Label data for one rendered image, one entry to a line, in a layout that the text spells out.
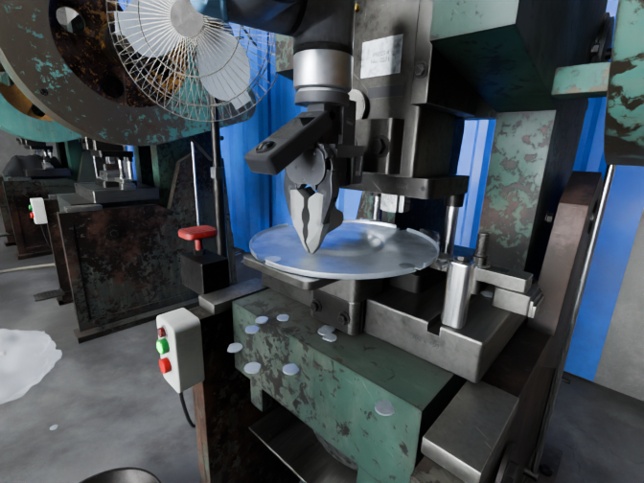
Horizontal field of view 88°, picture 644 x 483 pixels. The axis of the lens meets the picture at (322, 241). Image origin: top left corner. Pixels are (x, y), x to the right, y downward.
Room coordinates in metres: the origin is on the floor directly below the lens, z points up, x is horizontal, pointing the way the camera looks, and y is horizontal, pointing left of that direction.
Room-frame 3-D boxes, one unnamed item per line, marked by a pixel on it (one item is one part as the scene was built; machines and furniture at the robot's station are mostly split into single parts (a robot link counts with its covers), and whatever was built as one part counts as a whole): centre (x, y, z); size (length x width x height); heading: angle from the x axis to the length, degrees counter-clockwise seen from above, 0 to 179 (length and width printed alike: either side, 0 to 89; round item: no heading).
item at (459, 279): (0.41, -0.18, 0.75); 0.03 x 0.03 x 0.10; 47
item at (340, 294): (0.49, -0.02, 0.72); 0.25 x 0.14 x 0.14; 137
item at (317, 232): (0.46, -0.01, 0.83); 0.06 x 0.03 x 0.09; 138
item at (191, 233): (0.68, 0.26, 0.72); 0.07 x 0.06 x 0.08; 137
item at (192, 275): (0.66, 0.25, 0.62); 0.10 x 0.06 x 0.20; 47
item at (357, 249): (0.51, -0.03, 0.79); 0.29 x 0.29 x 0.01
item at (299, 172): (0.47, 0.00, 0.94); 0.09 x 0.08 x 0.12; 138
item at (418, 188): (0.63, -0.14, 0.86); 0.20 x 0.16 x 0.05; 47
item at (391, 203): (0.62, -0.13, 0.84); 0.05 x 0.03 x 0.04; 47
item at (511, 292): (0.51, -0.26, 0.76); 0.17 x 0.06 x 0.10; 47
